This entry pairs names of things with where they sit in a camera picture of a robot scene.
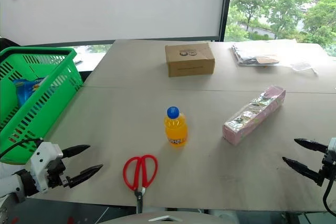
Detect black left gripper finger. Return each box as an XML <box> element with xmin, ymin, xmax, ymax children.
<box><xmin>68</xmin><ymin>164</ymin><xmax>104</xmax><ymax>189</ymax></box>
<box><xmin>61</xmin><ymin>144</ymin><xmax>91</xmax><ymax>159</ymax></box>

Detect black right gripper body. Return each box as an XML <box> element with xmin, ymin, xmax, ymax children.
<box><xmin>322</xmin><ymin>150</ymin><xmax>336</xmax><ymax>180</ymax></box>

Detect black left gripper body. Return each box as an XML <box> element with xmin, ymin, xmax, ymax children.
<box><xmin>46</xmin><ymin>157</ymin><xmax>72</xmax><ymax>189</ymax></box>

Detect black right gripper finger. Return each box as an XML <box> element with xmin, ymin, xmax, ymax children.
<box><xmin>281</xmin><ymin>156</ymin><xmax>325</xmax><ymax>187</ymax></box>
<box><xmin>293</xmin><ymin>137</ymin><xmax>329</xmax><ymax>154</ymax></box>

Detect green plastic basket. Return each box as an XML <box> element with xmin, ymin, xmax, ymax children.
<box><xmin>0</xmin><ymin>46</ymin><xmax>85</xmax><ymax>165</ymax></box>

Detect long pink snack package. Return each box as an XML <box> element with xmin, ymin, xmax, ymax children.
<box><xmin>222</xmin><ymin>85</ymin><xmax>287</xmax><ymax>146</ymax></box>

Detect small clear plastic bag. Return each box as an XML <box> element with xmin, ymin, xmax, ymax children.
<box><xmin>289</xmin><ymin>60</ymin><xmax>320</xmax><ymax>76</ymax></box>

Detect blue snack bag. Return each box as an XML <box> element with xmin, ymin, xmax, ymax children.
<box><xmin>12</xmin><ymin>75</ymin><xmax>50</xmax><ymax>107</ymax></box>

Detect orange soda bottle blue cap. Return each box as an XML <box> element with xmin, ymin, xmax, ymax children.
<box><xmin>164</xmin><ymin>106</ymin><xmax>189</xmax><ymax>147</ymax></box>

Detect stack of clear plastic bags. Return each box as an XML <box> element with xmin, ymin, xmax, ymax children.
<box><xmin>230</xmin><ymin>42</ymin><xmax>280</xmax><ymax>67</ymax></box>

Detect green trees outside window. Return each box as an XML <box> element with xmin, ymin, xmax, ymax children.
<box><xmin>225</xmin><ymin>0</ymin><xmax>336</xmax><ymax>57</ymax></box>

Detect brown cardboard box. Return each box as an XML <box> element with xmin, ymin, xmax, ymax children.
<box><xmin>164</xmin><ymin>42</ymin><xmax>216</xmax><ymax>78</ymax></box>

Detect white roller blind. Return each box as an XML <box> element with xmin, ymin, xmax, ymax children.
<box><xmin>0</xmin><ymin>0</ymin><xmax>228</xmax><ymax>47</ymax></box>

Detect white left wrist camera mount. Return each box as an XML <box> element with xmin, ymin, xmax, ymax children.
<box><xmin>28</xmin><ymin>141</ymin><xmax>64</xmax><ymax>192</ymax></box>

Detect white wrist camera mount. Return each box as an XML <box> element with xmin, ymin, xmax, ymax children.
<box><xmin>326</xmin><ymin>137</ymin><xmax>336</xmax><ymax>154</ymax></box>
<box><xmin>28</xmin><ymin>141</ymin><xmax>64</xmax><ymax>192</ymax></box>

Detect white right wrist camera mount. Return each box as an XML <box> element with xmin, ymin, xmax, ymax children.
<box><xmin>326</xmin><ymin>137</ymin><xmax>336</xmax><ymax>154</ymax></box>

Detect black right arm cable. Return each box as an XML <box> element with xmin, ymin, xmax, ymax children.
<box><xmin>322</xmin><ymin>178</ymin><xmax>336</xmax><ymax>213</ymax></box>

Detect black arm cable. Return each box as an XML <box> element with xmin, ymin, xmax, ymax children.
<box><xmin>322</xmin><ymin>178</ymin><xmax>336</xmax><ymax>213</ymax></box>
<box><xmin>0</xmin><ymin>137</ymin><xmax>43</xmax><ymax>157</ymax></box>

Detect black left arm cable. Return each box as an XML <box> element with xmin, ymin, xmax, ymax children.
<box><xmin>0</xmin><ymin>137</ymin><xmax>43</xmax><ymax>157</ymax></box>

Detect red handled scissors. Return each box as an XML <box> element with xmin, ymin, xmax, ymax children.
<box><xmin>122</xmin><ymin>154</ymin><xmax>159</xmax><ymax>215</ymax></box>

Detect black window frame post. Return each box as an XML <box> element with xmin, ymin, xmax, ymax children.
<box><xmin>217</xmin><ymin>0</ymin><xmax>235</xmax><ymax>42</ymax></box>

